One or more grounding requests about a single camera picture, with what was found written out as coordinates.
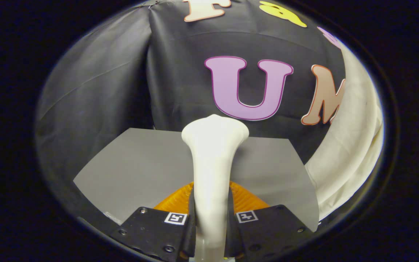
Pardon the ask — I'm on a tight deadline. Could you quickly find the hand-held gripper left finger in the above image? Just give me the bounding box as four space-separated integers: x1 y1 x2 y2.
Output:
109 182 197 262

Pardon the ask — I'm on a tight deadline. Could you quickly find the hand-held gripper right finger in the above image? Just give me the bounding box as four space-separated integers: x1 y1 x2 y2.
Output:
226 181 314 261

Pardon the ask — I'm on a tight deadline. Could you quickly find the white garment steamer head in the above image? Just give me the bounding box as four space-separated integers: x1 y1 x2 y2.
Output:
181 114 250 262

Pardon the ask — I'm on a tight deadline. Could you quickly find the cream button-up shirt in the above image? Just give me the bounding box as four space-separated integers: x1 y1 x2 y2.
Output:
304 44 384 221

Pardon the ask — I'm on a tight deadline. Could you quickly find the grey drawer cabinet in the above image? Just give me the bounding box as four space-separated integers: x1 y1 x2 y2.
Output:
73 127 320 233

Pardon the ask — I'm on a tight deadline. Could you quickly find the black backdrop cloth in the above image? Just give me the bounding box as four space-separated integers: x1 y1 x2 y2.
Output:
35 0 347 233

